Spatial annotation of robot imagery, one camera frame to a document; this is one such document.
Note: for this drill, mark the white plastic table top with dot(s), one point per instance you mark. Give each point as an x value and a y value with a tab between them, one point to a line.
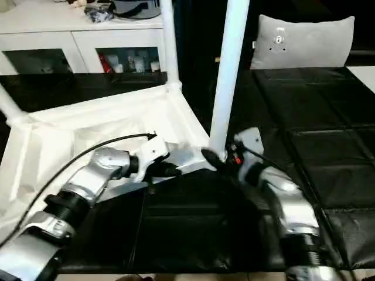
88	117

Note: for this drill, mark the white plastic table leg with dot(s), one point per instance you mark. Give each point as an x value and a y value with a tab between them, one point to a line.
171	44
10	102
231	58

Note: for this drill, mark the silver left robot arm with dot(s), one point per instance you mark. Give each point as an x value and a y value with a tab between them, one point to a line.
88	175

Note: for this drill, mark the black cabinet with gold label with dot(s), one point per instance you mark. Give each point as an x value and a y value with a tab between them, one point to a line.
199	35

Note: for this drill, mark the grey cushion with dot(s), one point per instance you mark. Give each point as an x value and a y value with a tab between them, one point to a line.
301	41

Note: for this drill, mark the grey helmet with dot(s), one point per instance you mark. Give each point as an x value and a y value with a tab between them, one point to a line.
134	8

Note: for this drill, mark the dark clutter pile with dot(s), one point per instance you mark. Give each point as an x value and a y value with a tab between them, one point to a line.
98	15

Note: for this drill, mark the white sideboard with glass doors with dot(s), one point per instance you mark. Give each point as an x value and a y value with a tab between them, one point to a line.
44	35

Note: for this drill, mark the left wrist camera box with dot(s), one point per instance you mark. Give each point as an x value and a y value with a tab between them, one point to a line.
152	152

